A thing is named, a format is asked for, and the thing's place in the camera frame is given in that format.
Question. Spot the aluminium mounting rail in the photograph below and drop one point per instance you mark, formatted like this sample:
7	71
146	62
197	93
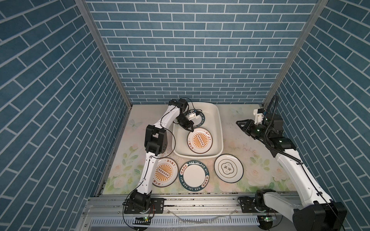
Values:
196	204

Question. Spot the green rimmed plate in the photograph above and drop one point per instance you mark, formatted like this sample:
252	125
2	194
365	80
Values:
194	176
199	123

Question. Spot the white plastic bin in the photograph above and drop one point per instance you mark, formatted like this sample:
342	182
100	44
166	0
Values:
212	124

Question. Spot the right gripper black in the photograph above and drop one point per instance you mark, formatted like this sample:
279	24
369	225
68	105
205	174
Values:
248	125

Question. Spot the orange sunburst plate front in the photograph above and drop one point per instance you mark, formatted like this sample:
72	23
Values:
166	173

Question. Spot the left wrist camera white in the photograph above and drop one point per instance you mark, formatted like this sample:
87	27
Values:
194	116

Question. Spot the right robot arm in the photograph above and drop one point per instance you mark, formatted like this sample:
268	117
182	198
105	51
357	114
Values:
315	210

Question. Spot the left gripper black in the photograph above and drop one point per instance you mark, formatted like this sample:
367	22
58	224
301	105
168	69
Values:
186	126

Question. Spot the white ribbed cable duct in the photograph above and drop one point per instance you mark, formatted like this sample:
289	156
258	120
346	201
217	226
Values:
173	221

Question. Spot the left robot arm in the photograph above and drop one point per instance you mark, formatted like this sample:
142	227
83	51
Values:
156	143

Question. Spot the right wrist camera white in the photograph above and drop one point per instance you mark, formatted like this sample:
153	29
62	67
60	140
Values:
259	115

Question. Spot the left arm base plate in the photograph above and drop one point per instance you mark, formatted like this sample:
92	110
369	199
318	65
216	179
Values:
154	205

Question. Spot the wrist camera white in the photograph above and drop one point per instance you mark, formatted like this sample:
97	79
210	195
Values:
259	115
194	116

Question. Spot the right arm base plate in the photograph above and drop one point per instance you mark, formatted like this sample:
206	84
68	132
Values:
247	205

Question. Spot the orange sunburst plate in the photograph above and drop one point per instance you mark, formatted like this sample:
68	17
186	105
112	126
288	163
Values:
166	173
200	141

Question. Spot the white plate clover motif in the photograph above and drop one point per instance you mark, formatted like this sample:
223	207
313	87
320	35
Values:
228	168

